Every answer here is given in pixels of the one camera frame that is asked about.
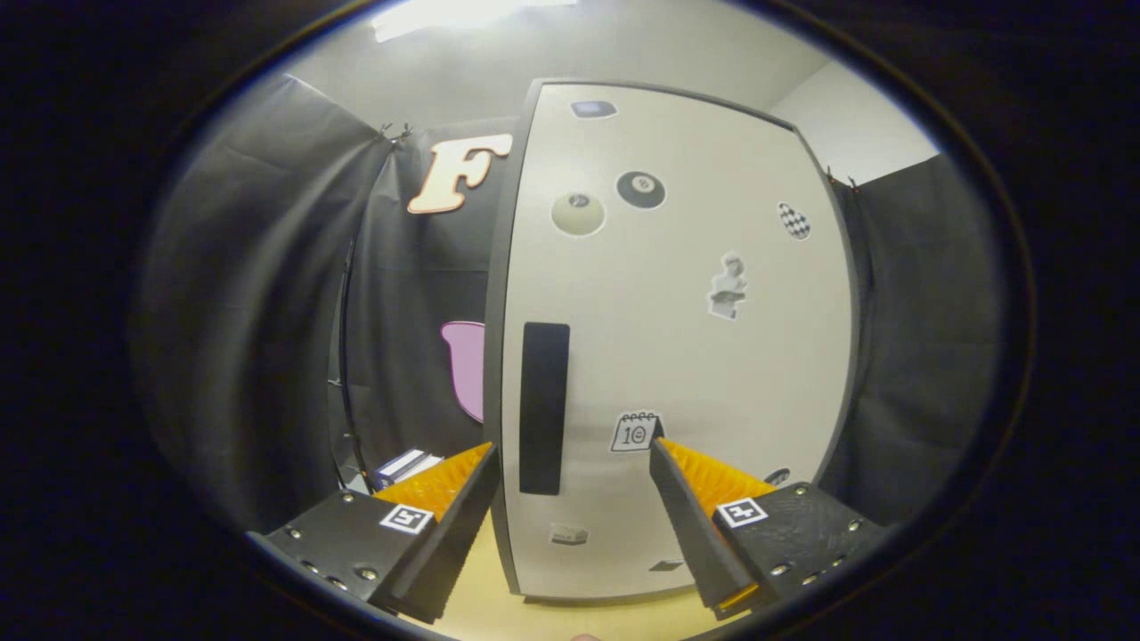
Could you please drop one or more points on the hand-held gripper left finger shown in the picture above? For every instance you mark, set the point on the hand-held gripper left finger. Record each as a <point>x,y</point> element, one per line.
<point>459,534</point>

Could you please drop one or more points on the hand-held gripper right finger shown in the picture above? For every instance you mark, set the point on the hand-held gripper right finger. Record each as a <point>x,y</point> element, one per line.
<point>695,534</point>

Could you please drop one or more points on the white cabinet door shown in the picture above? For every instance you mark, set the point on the white cabinet door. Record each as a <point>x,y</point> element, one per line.
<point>677,374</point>

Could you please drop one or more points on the white spine book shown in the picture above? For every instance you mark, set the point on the white spine book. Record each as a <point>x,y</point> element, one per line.
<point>414,463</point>

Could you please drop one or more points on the grey cabinet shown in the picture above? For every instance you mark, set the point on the grey cabinet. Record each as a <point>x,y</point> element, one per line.
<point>494,294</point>

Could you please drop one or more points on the black backdrop cloth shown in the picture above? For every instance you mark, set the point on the black backdrop cloth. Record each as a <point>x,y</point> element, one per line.
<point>249,312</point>

